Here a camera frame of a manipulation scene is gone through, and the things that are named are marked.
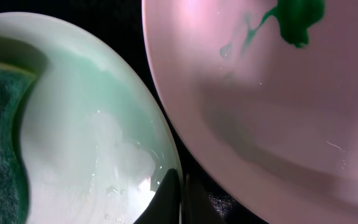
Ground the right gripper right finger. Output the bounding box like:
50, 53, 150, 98
184, 174, 226, 224

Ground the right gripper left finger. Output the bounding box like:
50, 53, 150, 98
134, 169, 181, 224

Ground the mint green plate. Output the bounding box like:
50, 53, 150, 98
0, 11, 185, 224

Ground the green sponge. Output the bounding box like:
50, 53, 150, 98
0, 62, 37, 223

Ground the white pink plate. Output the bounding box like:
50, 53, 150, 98
141, 0, 358, 224

